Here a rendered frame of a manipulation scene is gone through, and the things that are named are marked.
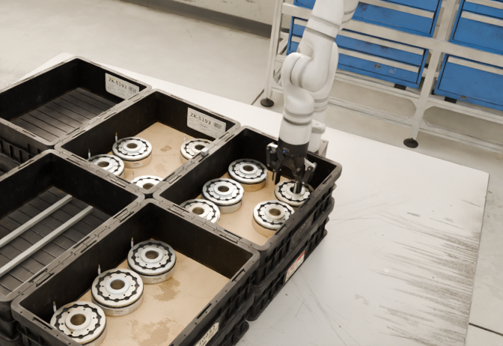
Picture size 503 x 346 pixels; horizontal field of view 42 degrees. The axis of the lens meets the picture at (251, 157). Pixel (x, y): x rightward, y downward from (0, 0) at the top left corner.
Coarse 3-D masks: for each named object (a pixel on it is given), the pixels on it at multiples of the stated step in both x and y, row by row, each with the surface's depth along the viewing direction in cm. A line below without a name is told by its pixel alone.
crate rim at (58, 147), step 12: (144, 96) 181; (168, 96) 183; (120, 108) 174; (204, 108) 179; (108, 120) 170; (228, 120) 175; (84, 132) 163; (228, 132) 170; (60, 144) 158; (216, 144) 165; (72, 156) 154; (96, 168) 152; (180, 168) 155; (120, 180) 149; (168, 180) 150; (144, 192) 146
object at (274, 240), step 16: (240, 128) 172; (224, 144) 165; (320, 160) 164; (176, 176) 152; (336, 176) 160; (160, 192) 146; (320, 192) 153; (176, 208) 142; (304, 208) 147; (208, 224) 139; (288, 224) 142; (240, 240) 136; (272, 240) 137
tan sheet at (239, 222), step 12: (252, 192) 166; (264, 192) 167; (252, 204) 162; (228, 216) 158; (240, 216) 158; (228, 228) 154; (240, 228) 154; (252, 228) 155; (252, 240) 151; (264, 240) 152
